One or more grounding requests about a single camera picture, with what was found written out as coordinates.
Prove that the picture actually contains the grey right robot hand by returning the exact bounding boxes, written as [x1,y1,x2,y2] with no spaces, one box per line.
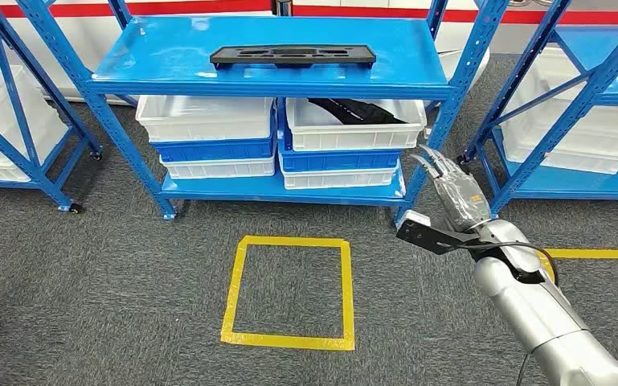
[411,143,494,234]

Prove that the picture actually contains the black plastic plate part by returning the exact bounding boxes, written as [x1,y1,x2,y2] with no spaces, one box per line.
[210,44,377,71]

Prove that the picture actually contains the black ribbed plastic part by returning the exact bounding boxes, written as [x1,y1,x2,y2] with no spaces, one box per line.
[307,97,409,126]

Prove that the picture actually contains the blue metal shelf rack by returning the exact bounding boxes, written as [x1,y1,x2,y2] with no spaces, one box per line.
[457,0,618,217]
[18,0,512,222]
[0,0,104,216]

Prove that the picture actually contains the blue plastic bin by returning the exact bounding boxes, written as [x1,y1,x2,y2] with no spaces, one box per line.
[276,98,403,174]
[150,137,278,163]

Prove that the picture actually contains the yellow floor tape square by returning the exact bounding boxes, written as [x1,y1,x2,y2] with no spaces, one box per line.
[537,248,618,376]
[219,235,357,353]

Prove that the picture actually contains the white vehicle body red stripe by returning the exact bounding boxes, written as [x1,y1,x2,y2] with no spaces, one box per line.
[0,0,618,108]

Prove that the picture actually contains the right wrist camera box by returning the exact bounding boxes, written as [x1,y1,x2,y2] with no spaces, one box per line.
[395,209,480,256]

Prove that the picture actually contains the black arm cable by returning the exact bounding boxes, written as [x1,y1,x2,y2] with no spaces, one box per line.
[460,240,560,286]

